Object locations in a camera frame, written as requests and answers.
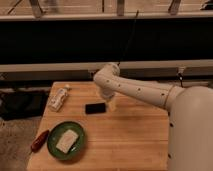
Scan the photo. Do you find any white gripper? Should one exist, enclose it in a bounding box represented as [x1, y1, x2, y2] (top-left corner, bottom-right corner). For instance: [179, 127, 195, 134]
[99, 88, 116, 111]

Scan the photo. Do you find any black eraser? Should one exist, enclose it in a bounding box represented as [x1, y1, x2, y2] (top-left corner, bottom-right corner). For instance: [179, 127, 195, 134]
[85, 103, 106, 114]

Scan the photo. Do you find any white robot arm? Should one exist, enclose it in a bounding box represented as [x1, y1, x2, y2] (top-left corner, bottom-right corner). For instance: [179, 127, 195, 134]
[93, 63, 213, 171]

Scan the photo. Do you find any wooden table board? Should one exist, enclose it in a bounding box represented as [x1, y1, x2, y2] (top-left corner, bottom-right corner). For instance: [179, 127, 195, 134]
[27, 82, 168, 171]

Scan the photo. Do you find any white toy car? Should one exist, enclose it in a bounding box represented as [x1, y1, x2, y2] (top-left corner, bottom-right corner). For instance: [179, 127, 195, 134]
[48, 84, 71, 112]

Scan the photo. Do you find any white sponge block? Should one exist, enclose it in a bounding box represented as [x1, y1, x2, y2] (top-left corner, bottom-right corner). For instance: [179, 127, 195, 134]
[56, 130, 79, 153]

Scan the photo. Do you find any green plate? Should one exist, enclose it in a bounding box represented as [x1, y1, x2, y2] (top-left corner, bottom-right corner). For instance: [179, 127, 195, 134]
[47, 121, 86, 161]

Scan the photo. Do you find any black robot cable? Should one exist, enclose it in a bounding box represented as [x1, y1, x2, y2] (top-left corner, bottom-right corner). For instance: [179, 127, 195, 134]
[177, 71, 185, 88]

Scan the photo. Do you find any black hanging cable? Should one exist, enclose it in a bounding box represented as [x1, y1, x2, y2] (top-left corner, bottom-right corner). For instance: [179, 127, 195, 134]
[117, 9, 140, 66]

